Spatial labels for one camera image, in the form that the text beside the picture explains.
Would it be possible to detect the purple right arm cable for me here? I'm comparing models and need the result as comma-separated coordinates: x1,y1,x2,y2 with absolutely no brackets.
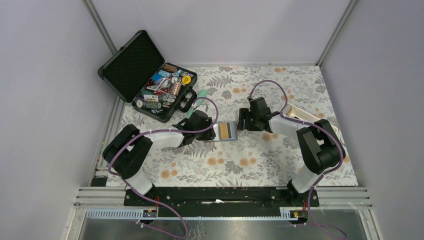
247,79,349,240

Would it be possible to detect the yellow poker chip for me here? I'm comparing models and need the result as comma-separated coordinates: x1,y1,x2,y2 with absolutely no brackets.
181,75,192,85

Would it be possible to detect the playing card deck box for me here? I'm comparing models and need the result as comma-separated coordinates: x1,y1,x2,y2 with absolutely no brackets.
143,94,160,102

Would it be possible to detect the floral patterned table mat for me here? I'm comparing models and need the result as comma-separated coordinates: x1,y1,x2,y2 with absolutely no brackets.
142,66,338,187

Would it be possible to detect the taupe leather card holder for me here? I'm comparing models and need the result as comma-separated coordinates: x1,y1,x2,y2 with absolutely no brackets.
209,121,238,142

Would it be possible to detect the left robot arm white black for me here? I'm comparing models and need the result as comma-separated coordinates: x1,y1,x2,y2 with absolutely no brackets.
102,110,216,206

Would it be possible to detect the black poker chip case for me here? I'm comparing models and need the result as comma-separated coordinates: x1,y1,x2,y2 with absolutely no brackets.
97,30,198,123

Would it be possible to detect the white rectangular tray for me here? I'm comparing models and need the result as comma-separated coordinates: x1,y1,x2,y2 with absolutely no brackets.
282,103,321,123

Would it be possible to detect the mint green tube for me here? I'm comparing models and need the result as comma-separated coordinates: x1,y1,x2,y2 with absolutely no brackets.
186,89,209,119

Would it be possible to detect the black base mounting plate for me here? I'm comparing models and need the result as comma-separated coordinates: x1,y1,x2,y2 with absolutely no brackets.
123,186,320,218

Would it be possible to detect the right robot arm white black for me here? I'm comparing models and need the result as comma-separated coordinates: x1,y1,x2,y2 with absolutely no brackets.
237,97,346,206

